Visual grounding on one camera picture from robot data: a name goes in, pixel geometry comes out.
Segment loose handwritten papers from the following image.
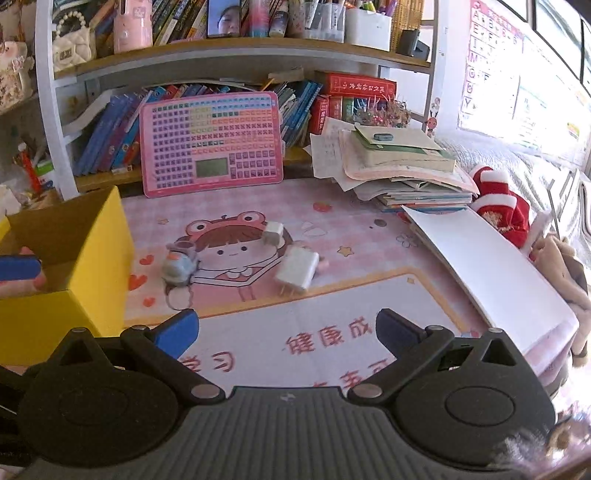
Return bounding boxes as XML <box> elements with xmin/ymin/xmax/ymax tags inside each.
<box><xmin>310</xmin><ymin>117</ymin><xmax>365</xmax><ymax>192</ymax></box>

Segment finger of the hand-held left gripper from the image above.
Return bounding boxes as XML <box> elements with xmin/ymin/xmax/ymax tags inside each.
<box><xmin>0</xmin><ymin>255</ymin><xmax>42</xmax><ymax>282</ymax></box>

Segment floral fabric bag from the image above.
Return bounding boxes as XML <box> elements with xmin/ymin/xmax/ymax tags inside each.
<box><xmin>0</xmin><ymin>41</ymin><xmax>36</xmax><ymax>114</ymax></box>

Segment large white charger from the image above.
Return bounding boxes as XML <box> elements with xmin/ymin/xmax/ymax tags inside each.
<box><xmin>274</xmin><ymin>246</ymin><xmax>320</xmax><ymax>296</ymax></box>

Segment white quilted purse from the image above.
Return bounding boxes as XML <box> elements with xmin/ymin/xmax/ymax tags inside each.
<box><xmin>52</xmin><ymin>11</ymin><xmax>98</xmax><ymax>73</ymax></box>

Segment clear pen holder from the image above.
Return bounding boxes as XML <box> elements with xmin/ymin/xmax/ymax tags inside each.
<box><xmin>302</xmin><ymin>0</ymin><xmax>346</xmax><ymax>44</ymax></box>

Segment small white charger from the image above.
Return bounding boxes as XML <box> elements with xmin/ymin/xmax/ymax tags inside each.
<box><xmin>262</xmin><ymin>222</ymin><xmax>286</xmax><ymax>247</ymax></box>

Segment large white sheet pad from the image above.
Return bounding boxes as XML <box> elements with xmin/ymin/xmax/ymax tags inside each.
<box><xmin>402</xmin><ymin>205</ymin><xmax>580</xmax><ymax>354</ymax></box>

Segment white pen holder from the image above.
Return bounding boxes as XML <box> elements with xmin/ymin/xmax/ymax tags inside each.
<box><xmin>344</xmin><ymin>7</ymin><xmax>393</xmax><ymax>51</ymax></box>

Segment black desk gadget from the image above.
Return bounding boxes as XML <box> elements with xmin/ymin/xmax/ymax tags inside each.
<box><xmin>397</xmin><ymin>28</ymin><xmax>433</xmax><ymax>59</ymax></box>

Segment colourful floral ornament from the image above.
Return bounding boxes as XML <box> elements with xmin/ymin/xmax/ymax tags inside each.
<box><xmin>353</xmin><ymin>96</ymin><xmax>411</xmax><ymax>130</ymax></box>

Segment pink plush toy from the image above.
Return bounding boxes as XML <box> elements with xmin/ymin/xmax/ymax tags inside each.
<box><xmin>0</xmin><ymin>247</ymin><xmax>48</xmax><ymax>297</ymax></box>

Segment row of upright books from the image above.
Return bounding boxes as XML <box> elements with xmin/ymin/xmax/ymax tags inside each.
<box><xmin>151</xmin><ymin>0</ymin><xmax>208</xmax><ymax>45</ymax></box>

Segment alphabet wall poster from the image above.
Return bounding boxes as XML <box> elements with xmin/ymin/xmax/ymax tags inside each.
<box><xmin>459</xmin><ymin>0</ymin><xmax>591</xmax><ymax>160</ymax></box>

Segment beige cloth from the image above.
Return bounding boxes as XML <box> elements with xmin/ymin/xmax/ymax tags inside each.
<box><xmin>530</xmin><ymin>234</ymin><xmax>591</xmax><ymax>367</ymax></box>

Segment red pen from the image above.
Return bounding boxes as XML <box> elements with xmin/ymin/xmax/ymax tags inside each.
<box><xmin>17</xmin><ymin>142</ymin><xmax>43</xmax><ymax>193</ymax></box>

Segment upright red dictionary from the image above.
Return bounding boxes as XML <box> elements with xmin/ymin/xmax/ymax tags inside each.
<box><xmin>308</xmin><ymin>95</ymin><xmax>355</xmax><ymax>136</ymax></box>

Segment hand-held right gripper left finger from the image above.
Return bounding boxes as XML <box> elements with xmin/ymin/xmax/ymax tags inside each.
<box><xmin>44</xmin><ymin>308</ymin><xmax>227</xmax><ymax>407</ymax></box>

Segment green covered book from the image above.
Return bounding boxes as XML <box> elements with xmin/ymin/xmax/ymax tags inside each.
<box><xmin>355</xmin><ymin>124</ymin><xmax>458</xmax><ymax>174</ymax></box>

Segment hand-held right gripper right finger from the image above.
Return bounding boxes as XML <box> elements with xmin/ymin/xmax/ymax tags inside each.
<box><xmin>347</xmin><ymin>308</ymin><xmax>528</xmax><ymax>406</ymax></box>

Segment stack of workbooks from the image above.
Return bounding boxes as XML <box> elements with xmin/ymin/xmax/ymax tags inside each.
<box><xmin>339</xmin><ymin>129</ymin><xmax>481</xmax><ymax>215</ymax></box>

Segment yellow cardboard box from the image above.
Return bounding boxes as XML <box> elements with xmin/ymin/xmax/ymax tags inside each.
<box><xmin>0</xmin><ymin>185</ymin><xmax>136</xmax><ymax>365</ymax></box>

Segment row of slim blue books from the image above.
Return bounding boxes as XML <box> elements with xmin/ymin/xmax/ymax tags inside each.
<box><xmin>276</xmin><ymin>80</ymin><xmax>324</xmax><ymax>149</ymax></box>

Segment photo card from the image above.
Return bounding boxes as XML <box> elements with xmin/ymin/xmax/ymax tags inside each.
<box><xmin>207</xmin><ymin>0</ymin><xmax>242</xmax><ymax>38</ymax></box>

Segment pink water bottle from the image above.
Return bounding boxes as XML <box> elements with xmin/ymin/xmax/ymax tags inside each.
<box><xmin>113</xmin><ymin>0</ymin><xmax>153</xmax><ymax>54</ymax></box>

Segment grey patterned bedspread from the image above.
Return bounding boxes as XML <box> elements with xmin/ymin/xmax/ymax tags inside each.
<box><xmin>438</xmin><ymin>133</ymin><xmax>591</xmax><ymax>259</ymax></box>

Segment white metal desk shelf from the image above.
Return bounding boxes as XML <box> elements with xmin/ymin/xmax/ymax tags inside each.
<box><xmin>34</xmin><ymin>0</ymin><xmax>439</xmax><ymax>200</ymax></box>

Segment flat red dictionary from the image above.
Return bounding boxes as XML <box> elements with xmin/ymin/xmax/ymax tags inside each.
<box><xmin>322</xmin><ymin>71</ymin><xmax>398</xmax><ymax>100</ymax></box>

